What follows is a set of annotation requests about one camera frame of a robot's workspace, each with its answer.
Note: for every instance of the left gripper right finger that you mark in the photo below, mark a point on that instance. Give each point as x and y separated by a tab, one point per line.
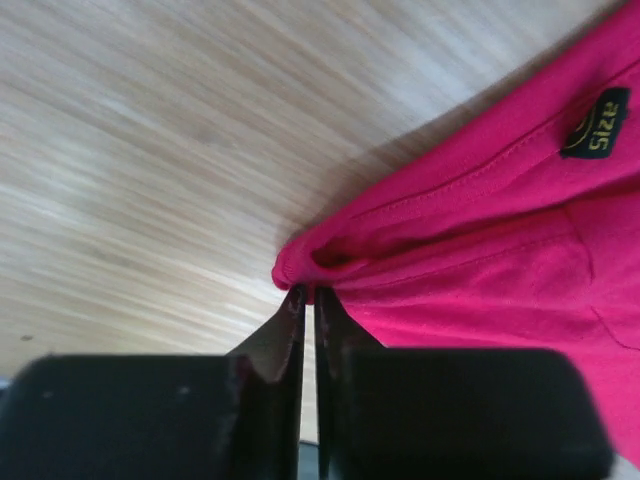
447	413

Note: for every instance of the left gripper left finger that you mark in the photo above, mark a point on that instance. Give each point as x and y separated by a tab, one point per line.
231	416

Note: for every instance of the magenta t-shirt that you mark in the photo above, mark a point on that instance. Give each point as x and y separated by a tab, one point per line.
522	229

